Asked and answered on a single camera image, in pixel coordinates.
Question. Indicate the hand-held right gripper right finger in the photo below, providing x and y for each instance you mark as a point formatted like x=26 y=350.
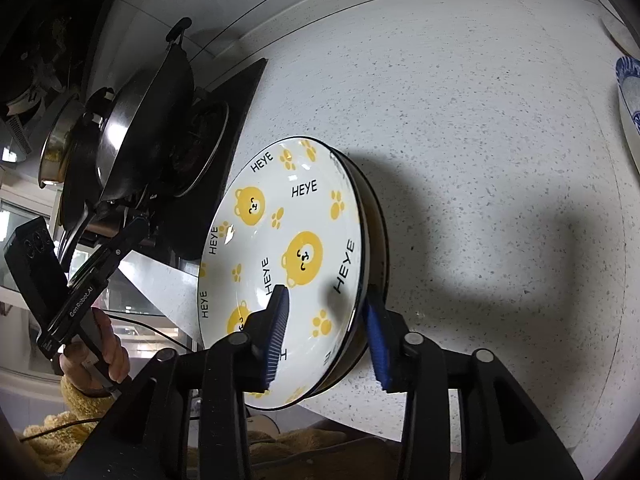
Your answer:
x=377 y=350

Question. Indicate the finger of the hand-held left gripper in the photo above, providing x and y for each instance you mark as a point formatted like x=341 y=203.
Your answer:
x=125 y=242

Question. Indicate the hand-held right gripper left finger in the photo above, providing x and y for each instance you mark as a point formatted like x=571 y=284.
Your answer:
x=277 y=330

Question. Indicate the large blue floral bowl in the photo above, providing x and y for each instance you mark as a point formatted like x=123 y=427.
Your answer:
x=629 y=110

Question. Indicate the small pale ceramic bowl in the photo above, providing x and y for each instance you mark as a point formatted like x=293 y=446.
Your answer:
x=620 y=35

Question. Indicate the person's left forearm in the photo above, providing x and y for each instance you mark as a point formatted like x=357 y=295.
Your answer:
x=75 y=405

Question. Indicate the person's left hand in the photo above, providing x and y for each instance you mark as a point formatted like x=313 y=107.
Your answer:
x=117 y=355

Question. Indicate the steel wok lid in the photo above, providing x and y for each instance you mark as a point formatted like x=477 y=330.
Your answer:
x=125 y=130

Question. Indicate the person's yellow fuzzy garment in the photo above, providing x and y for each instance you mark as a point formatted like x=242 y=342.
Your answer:
x=310 y=442

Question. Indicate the steel mixing bowl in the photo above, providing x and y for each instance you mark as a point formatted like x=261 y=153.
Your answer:
x=55 y=150

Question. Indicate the black wok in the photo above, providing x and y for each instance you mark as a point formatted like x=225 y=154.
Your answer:
x=177 y=90

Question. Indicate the black gas stove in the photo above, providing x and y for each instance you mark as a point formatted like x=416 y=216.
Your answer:
x=240 y=110

